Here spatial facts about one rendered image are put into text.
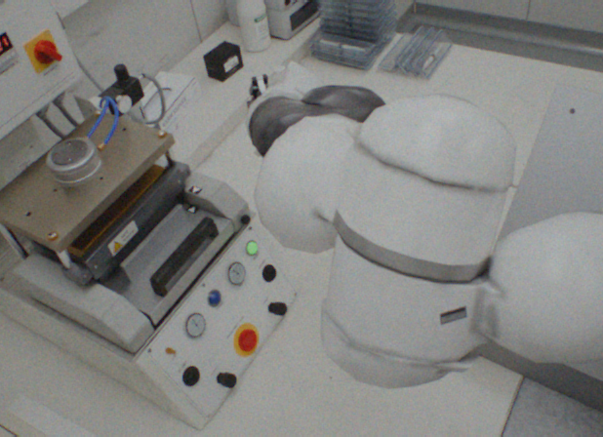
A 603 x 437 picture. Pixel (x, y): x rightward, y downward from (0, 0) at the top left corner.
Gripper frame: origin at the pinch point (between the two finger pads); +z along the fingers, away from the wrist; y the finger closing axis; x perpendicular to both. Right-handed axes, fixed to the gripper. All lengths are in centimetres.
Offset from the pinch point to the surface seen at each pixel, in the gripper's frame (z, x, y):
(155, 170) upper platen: -5.7, -19.8, 6.0
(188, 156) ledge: 37.3, -15.2, 13.5
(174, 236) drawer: -8.5, -19.6, 17.4
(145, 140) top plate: -6.5, -20.0, 0.7
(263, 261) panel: -4.7, -5.4, 27.6
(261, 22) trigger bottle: 67, 12, -13
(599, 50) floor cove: 158, 182, 32
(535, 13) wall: 174, 160, 10
